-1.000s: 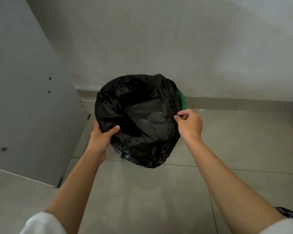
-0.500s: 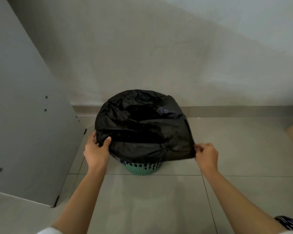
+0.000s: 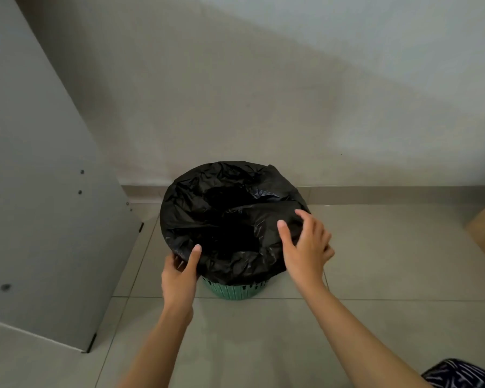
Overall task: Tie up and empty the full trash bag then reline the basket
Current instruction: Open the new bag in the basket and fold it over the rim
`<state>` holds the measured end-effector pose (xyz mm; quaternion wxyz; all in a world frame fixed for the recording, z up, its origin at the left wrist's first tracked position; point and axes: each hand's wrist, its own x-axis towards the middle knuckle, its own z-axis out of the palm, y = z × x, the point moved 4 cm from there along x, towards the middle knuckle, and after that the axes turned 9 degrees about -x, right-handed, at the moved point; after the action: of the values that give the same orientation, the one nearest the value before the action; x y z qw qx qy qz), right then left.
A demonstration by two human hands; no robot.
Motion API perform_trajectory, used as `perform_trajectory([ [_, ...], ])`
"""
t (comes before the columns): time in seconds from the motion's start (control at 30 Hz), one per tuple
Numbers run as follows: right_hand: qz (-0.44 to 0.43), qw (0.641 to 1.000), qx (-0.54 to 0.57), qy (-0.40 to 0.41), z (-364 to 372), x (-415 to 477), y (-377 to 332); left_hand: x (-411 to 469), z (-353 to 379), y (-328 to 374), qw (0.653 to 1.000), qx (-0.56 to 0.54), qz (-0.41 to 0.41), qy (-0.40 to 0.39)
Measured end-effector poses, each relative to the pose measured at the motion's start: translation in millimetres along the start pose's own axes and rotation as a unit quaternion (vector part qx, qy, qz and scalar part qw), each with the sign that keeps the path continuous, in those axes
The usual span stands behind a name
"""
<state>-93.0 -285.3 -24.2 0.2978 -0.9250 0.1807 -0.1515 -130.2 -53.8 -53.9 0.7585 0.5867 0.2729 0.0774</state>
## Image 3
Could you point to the person's right hand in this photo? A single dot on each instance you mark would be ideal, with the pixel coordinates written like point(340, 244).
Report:
point(307, 258)

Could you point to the person's left hand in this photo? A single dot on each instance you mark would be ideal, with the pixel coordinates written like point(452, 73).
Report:
point(178, 284)

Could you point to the person's left thumb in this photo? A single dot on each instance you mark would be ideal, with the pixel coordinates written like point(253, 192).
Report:
point(193, 258)

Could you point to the person's right thumb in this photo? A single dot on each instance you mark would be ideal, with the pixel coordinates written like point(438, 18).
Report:
point(285, 237)

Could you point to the black plastic trash bag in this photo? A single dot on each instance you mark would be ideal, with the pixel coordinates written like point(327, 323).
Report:
point(230, 214)

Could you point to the person's left forearm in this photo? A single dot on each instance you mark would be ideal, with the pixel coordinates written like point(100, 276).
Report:
point(161, 347)

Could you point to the person's right forearm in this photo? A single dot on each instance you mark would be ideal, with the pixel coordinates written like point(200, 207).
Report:
point(357, 343)

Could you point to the green plastic waste bin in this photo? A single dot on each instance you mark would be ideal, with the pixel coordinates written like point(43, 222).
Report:
point(234, 289)

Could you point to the grey cabinet panel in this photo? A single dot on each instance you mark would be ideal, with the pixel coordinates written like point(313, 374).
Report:
point(36, 189)

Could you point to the dark patterned clothing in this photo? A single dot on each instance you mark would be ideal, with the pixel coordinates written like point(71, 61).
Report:
point(462, 375)

